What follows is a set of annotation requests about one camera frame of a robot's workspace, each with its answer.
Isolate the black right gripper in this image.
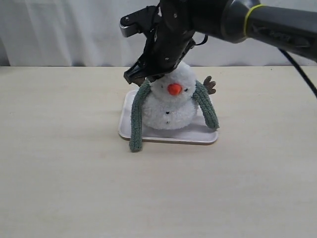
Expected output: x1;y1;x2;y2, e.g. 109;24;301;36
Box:
123;0;194;84

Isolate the white plush snowman toy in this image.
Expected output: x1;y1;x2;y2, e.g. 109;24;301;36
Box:
141;62;219;130

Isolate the green knitted scarf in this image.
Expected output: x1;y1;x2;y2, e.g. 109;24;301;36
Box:
128;79;220;153

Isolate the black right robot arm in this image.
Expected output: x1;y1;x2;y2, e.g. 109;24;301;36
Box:
120;0;317;84

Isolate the white rectangular plastic tray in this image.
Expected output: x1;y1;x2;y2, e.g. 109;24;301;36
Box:
118;90;219;145

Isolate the white backdrop curtain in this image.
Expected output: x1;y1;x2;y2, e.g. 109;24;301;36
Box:
0;0;317;67

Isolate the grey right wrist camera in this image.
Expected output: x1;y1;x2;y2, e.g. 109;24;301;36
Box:
119;5;161;38

